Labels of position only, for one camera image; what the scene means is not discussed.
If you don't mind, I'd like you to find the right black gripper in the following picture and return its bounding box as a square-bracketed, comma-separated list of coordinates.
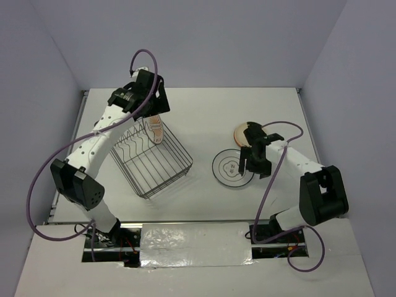
[239, 146, 273, 179]

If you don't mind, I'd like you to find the cream peach plate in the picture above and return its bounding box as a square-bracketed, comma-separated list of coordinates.
[233, 121, 256, 147]

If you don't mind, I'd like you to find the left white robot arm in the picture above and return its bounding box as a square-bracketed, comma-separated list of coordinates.
[50, 67, 170, 247]

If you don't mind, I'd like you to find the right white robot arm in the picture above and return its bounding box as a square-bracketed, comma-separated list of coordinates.
[238, 122, 349, 242]

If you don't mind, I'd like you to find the silver foil sheet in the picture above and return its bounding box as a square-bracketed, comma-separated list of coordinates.
[140, 222, 253, 269]

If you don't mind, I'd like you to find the grey wire dish rack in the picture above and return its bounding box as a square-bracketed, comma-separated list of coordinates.
[110, 118, 193, 199]

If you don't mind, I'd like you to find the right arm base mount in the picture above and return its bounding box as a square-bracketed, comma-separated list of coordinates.
[245, 221, 308, 260]

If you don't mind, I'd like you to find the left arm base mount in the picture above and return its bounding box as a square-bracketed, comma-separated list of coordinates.
[81, 227, 142, 268]

